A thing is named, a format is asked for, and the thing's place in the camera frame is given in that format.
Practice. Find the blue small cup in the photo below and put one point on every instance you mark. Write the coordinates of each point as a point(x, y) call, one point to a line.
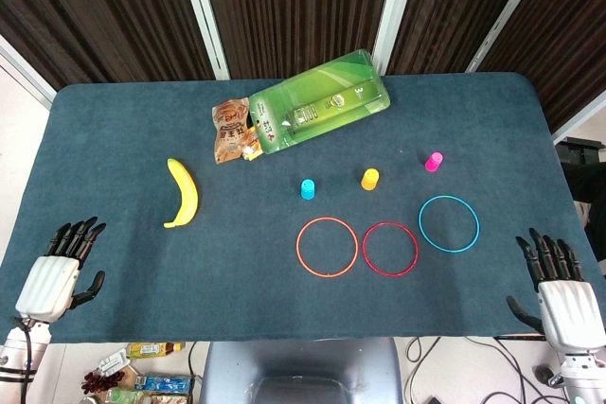
point(308, 189)

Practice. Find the green plastic bottle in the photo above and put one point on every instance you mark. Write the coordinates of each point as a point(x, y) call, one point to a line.
point(120, 396)

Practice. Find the green blister pack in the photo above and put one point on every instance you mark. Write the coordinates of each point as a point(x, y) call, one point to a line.
point(326, 92)

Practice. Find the dark red bunch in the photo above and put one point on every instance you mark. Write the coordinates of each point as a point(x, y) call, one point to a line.
point(99, 381)

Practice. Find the yellow banana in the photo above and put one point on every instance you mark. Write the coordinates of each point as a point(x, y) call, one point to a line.
point(185, 193)

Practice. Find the dark blue table cloth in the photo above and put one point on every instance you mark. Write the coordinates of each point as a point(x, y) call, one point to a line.
point(237, 257)

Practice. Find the black equipment stand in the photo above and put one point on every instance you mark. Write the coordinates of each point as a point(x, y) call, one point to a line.
point(589, 186)

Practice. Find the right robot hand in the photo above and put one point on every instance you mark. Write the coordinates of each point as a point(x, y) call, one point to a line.
point(570, 309)

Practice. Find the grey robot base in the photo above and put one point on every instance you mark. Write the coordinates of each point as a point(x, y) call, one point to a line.
point(298, 371)

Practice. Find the green yellow drink box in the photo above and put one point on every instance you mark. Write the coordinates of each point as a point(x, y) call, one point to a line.
point(151, 350)

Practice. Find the blue snack packet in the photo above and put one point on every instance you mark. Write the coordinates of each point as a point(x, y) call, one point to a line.
point(163, 383)

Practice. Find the pink small cup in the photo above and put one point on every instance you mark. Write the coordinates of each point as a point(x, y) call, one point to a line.
point(433, 162)

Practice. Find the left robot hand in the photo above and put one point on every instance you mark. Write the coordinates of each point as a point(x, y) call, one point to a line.
point(47, 286)

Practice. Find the orange small cup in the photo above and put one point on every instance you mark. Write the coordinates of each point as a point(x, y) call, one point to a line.
point(369, 180)

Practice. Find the brown snack packet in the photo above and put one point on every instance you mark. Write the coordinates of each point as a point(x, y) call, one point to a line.
point(229, 132)

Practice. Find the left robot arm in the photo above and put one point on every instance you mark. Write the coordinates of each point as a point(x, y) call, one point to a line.
point(16, 356)

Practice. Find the white blister pack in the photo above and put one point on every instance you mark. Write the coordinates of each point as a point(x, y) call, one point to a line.
point(112, 363)

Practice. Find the white frame post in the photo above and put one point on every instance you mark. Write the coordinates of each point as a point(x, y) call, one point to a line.
point(201, 11)
point(582, 117)
point(26, 75)
point(509, 11)
point(395, 11)

